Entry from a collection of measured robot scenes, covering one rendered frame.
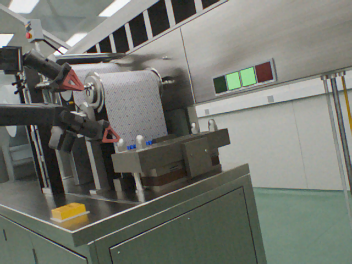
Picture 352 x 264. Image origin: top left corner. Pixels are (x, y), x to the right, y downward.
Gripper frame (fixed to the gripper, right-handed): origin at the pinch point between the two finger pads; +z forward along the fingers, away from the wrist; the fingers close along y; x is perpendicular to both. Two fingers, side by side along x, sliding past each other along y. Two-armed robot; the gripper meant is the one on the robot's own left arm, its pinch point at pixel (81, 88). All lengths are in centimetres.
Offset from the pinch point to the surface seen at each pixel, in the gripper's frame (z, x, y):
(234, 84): 36, 16, 35
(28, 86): -12.5, -0.2, -26.5
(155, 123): 29.1, 1.3, 5.5
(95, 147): 14.3, -15.5, -1.9
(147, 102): 22.7, 6.9, 5.7
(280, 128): 240, 126, -108
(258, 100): 213, 151, -125
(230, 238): 57, -30, 30
